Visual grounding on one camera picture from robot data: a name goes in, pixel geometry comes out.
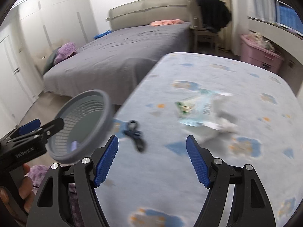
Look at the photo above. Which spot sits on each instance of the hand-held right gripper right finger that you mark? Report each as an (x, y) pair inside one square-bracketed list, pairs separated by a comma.
[(197, 160)]

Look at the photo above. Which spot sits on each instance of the person's left hand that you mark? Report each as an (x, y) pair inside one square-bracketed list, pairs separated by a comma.
[(27, 186)]

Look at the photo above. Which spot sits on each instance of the green and white packet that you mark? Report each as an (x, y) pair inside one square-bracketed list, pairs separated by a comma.
[(196, 108)]

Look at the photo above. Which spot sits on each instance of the purple fuzzy blanket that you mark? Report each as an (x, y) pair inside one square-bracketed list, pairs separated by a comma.
[(65, 52)]

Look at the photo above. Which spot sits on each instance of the wall socket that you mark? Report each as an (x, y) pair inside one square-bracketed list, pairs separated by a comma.
[(290, 63)]

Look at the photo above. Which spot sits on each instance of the bed with grey sheet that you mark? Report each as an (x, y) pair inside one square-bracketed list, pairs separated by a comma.
[(118, 52)]

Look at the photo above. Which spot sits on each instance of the beige chair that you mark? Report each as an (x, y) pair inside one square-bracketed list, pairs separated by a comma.
[(204, 37)]

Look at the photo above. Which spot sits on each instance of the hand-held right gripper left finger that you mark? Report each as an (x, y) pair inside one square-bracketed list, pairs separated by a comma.
[(106, 160)]

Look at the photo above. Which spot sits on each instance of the dark grey cushion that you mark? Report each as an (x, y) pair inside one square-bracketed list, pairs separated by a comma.
[(49, 61)]

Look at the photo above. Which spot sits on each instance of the black jacket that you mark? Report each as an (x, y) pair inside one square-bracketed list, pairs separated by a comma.
[(214, 11)]

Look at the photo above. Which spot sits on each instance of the pile of clothes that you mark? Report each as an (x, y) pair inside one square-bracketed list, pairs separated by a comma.
[(260, 41)]

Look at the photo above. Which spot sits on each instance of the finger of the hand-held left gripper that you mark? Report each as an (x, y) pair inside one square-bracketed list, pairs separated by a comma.
[(53, 126), (29, 126)]

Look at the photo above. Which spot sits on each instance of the blue cloth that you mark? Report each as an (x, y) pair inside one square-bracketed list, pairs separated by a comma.
[(103, 34)]

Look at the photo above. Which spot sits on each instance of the pink cloth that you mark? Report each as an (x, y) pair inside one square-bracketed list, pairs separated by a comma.
[(165, 23)]

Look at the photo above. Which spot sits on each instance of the beige bed headboard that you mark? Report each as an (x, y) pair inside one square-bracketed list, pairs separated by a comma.
[(146, 10)]

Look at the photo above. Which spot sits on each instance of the white wardrobe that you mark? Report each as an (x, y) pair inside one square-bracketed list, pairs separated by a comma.
[(47, 28)]

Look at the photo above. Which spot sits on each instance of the grey perforated plastic basket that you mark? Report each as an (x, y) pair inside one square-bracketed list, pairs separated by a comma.
[(80, 123)]

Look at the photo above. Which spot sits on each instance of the black clip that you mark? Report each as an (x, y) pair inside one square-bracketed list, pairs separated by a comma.
[(136, 134)]

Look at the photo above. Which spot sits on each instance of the window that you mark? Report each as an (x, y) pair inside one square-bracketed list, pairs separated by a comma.
[(287, 11)]

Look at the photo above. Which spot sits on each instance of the pink storage bin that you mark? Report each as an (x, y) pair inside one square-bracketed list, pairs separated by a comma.
[(258, 56)]

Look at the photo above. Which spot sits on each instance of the light blue printed blanket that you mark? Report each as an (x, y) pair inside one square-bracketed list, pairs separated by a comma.
[(189, 170)]

